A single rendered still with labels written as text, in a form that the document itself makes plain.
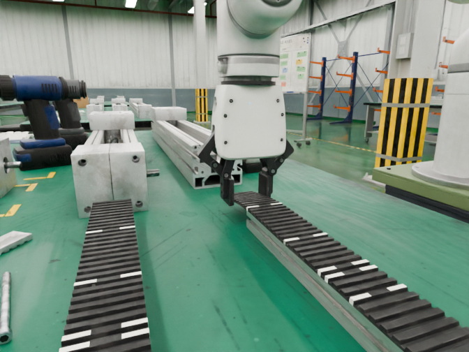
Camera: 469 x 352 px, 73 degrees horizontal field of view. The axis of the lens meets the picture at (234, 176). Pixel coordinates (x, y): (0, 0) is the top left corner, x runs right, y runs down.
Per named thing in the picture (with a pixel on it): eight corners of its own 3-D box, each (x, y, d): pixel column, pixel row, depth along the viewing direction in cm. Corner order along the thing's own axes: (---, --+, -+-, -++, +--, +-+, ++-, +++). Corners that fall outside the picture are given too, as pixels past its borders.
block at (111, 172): (164, 209, 51) (160, 149, 48) (78, 218, 47) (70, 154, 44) (158, 193, 59) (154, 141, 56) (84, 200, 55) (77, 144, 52)
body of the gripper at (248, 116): (220, 72, 38) (221, 163, 41) (295, 74, 42) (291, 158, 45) (204, 75, 45) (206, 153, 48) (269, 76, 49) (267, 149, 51)
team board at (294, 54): (241, 139, 689) (241, 42, 640) (257, 137, 720) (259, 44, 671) (296, 147, 579) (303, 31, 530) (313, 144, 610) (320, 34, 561)
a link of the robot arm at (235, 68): (225, 53, 38) (225, 79, 38) (291, 56, 41) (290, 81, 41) (206, 60, 45) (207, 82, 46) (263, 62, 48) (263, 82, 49)
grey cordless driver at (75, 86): (92, 149, 103) (84, 79, 98) (21, 154, 97) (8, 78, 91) (93, 146, 110) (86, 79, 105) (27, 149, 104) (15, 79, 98)
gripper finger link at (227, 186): (212, 162, 43) (213, 209, 45) (234, 160, 44) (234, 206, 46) (206, 158, 46) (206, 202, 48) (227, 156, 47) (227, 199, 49)
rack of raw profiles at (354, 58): (301, 120, 1170) (303, 56, 1114) (321, 119, 1201) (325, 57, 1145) (366, 129, 871) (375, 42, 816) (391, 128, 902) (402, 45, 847)
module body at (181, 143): (241, 184, 64) (242, 142, 62) (192, 189, 61) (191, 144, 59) (175, 135, 137) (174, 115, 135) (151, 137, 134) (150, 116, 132)
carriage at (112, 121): (135, 139, 86) (133, 113, 84) (91, 141, 82) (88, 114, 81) (132, 132, 101) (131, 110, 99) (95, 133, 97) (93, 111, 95)
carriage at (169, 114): (187, 127, 115) (186, 108, 113) (155, 128, 111) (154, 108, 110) (179, 123, 130) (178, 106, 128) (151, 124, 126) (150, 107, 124)
